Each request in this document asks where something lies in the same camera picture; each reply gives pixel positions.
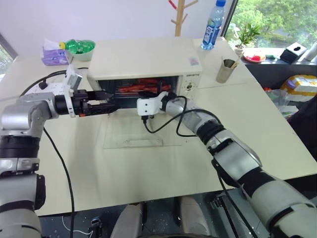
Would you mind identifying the yellow plastic bag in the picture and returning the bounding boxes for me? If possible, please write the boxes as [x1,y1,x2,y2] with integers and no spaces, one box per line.
[279,75,317,103]

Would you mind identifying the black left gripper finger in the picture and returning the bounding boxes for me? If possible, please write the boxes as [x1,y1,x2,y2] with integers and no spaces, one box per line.
[88,103,116,116]
[86,91,113,101]

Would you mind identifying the white power strip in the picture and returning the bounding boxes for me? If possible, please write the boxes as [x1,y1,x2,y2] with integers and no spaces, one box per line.
[23,82,67,96]

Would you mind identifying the black tissue box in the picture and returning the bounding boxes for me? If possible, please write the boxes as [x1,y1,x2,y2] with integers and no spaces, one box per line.
[279,42,308,64]

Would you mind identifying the grey rounded robot leg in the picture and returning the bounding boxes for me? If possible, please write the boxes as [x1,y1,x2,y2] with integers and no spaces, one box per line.
[178,196,212,238]
[110,203,145,238]

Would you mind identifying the blue label water bottle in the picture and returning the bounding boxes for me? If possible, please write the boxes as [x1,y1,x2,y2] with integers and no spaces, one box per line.
[200,0,227,51]

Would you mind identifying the clear plastic bag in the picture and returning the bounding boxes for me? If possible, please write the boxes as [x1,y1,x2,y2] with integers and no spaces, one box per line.
[264,88,299,118]

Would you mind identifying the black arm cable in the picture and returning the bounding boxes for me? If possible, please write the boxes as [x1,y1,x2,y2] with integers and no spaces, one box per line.
[19,70,75,238]
[211,158,260,238]

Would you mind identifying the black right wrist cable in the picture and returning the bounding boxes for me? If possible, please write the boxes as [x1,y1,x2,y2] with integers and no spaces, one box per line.
[141,96,215,137]

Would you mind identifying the small black floor device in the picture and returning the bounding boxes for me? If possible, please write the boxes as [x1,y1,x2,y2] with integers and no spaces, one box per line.
[89,217,104,238]

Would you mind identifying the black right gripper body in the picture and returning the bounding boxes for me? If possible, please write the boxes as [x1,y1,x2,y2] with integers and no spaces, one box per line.
[148,91,164,101]

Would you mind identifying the white bottle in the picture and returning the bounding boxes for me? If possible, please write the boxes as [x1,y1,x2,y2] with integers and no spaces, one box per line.
[304,41,317,62]

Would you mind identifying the crushed green plastic bottle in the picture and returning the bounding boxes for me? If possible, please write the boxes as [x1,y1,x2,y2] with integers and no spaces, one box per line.
[58,39,96,55]

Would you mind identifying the metal cup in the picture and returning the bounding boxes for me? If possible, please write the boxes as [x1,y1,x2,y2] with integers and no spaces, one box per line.
[215,59,239,84]

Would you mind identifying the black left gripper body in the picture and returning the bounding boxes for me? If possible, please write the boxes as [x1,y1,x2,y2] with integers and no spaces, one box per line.
[73,90,90,117]

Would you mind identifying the white floor cable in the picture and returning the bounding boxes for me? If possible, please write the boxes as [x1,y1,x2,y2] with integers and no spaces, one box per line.
[61,215,95,236]

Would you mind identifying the wooden stick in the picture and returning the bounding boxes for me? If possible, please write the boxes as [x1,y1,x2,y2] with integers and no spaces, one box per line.
[230,54,243,68]

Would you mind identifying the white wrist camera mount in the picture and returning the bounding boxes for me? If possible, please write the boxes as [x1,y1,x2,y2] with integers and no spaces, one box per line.
[136,91,169,117]
[61,64,84,119]

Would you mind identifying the pale green bowl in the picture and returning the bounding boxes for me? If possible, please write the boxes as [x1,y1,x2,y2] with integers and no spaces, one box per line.
[66,41,96,62]

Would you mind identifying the plate with red items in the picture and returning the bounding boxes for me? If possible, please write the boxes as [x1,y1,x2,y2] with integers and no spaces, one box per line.
[242,48,267,63]

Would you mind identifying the small potted plant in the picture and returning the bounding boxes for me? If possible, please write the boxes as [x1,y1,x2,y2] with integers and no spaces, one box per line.
[233,23,262,60]

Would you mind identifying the wooden coat rack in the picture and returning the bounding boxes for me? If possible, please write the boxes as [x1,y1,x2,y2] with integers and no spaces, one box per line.
[170,0,199,38]

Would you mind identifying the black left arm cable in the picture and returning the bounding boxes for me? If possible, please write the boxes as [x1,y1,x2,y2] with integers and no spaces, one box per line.
[19,70,75,238]

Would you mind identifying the glass toaster oven door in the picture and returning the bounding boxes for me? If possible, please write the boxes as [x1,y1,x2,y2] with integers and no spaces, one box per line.
[102,109,184,150]

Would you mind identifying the dark chair back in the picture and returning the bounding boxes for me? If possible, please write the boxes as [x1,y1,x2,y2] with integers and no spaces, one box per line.
[287,96,317,163]

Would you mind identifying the black metal frame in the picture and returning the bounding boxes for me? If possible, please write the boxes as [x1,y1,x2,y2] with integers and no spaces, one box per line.
[207,190,270,238]

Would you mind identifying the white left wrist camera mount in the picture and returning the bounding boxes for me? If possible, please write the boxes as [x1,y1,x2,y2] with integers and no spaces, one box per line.
[61,64,84,119]

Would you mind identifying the cream toaster oven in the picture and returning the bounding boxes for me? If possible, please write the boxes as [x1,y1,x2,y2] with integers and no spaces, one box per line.
[88,37,204,118]

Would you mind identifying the black right upper arm cable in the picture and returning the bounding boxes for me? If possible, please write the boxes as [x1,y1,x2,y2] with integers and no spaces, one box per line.
[211,158,260,238]

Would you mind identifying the purple tissue pack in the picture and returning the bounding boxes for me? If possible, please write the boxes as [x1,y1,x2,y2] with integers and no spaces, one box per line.
[40,38,70,66]

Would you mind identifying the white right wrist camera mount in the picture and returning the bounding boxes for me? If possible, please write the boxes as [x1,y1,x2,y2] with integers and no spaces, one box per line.
[136,91,169,117]

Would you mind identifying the metal sausage tray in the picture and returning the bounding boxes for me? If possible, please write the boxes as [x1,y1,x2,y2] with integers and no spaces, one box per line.
[115,78,172,98]

